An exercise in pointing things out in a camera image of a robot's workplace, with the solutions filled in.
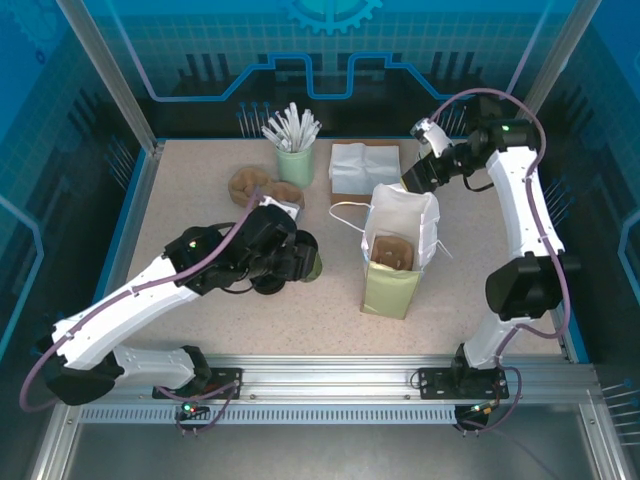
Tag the dark green paper cup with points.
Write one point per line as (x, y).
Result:
(318, 265)

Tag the green paper takeout bag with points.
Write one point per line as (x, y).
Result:
(390, 295)

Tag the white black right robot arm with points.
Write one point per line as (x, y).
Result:
(530, 210)

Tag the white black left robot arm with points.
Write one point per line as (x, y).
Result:
(115, 310)

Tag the stack of black cup lids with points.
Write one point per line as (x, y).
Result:
(267, 290)

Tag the white paper napkin stack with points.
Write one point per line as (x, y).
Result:
(360, 167)

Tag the mint green straw holder cup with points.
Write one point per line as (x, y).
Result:
(295, 169)

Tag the white wrapped straw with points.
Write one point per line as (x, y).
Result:
(291, 120)
(305, 125)
(314, 131)
(278, 127)

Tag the blue table edge strip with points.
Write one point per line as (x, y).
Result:
(575, 345)
(124, 225)

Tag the wrapped white utensils bundle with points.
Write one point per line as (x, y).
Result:
(272, 136)

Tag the small LED connector board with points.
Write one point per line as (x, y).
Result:
(192, 407)
(482, 409)

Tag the grey metal sheet panel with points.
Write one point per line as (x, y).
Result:
(325, 455)

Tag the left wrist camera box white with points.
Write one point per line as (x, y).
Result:
(282, 205)

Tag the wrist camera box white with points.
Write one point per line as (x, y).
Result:
(435, 137)
(282, 205)

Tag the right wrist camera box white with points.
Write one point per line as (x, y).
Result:
(435, 137)

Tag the aluminium frame post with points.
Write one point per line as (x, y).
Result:
(546, 75)
(112, 75)

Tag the aluminium mounting rail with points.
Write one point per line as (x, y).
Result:
(325, 375)

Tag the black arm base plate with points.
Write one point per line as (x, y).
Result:
(435, 385)
(227, 390)

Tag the aluminium lower frame bar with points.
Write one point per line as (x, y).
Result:
(600, 450)
(52, 450)

